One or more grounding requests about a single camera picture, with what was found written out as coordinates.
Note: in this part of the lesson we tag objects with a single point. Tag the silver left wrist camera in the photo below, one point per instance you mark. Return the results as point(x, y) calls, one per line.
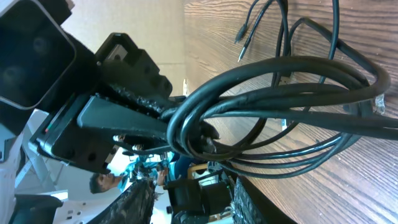
point(35, 54)

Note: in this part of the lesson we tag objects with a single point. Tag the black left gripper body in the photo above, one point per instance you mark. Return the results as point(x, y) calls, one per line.
point(118, 61)

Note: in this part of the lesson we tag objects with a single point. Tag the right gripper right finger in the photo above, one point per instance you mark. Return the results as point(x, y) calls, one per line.
point(251, 206)

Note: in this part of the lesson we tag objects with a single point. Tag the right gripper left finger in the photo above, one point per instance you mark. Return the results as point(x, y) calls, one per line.
point(133, 206)

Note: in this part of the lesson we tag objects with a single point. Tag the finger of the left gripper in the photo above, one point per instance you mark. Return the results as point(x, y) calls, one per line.
point(107, 118)
point(154, 106)

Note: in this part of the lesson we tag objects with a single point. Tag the seated person teal shirt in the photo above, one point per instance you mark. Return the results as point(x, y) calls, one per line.
point(161, 172)

